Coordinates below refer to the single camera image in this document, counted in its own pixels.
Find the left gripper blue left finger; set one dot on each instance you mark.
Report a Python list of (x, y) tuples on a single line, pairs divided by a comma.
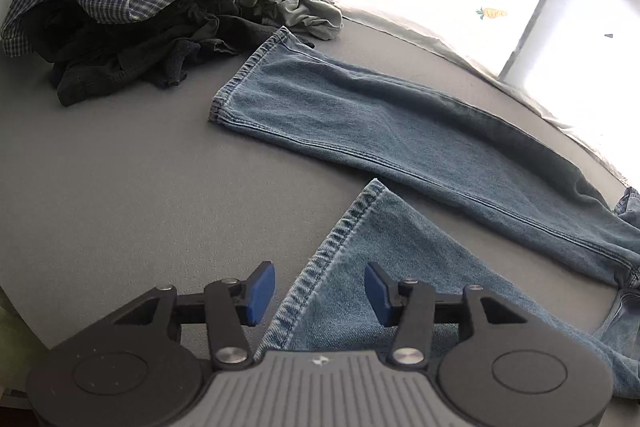
[(256, 294)]

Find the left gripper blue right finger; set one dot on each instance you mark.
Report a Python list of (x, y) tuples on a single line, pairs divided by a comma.
[(383, 295)]

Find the blue denim jeans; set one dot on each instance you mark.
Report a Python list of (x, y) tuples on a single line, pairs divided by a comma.
[(456, 154)]

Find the black garment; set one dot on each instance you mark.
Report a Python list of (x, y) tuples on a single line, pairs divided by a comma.
[(91, 60)]

